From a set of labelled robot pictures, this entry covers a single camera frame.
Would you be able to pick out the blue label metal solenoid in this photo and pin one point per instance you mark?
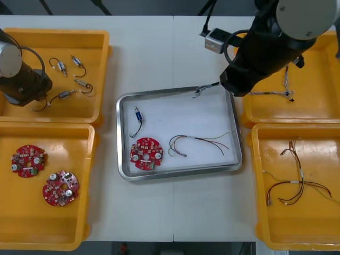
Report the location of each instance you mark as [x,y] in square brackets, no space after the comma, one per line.
[138,115]

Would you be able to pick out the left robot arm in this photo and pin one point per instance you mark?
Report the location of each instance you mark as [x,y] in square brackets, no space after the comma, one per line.
[8,58]

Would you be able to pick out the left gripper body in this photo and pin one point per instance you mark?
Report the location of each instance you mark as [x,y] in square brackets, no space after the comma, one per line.
[29,89]

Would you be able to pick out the steel tray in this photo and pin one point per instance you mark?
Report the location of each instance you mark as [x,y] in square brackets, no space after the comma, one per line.
[120,148]

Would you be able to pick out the yellow-orange plastic bin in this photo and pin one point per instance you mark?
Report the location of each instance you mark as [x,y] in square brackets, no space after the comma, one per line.
[313,111]
[292,228]
[79,111]
[53,228]

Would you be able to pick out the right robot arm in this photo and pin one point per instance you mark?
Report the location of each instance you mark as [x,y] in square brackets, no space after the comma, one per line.
[300,16]

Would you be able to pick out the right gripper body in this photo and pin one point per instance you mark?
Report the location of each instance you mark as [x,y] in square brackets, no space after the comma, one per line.
[239,79]

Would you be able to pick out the round red circuit board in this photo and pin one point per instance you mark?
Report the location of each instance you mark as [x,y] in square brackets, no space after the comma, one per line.
[59,190]
[144,147]
[27,156]

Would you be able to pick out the group of metal solenoids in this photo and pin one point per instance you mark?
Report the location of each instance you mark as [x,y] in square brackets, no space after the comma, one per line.
[61,65]

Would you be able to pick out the white sheet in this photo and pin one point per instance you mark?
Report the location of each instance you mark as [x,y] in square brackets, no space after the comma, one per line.
[186,119]

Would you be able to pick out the black stand leg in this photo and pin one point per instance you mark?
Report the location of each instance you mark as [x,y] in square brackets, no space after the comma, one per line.
[46,6]
[202,9]
[102,6]

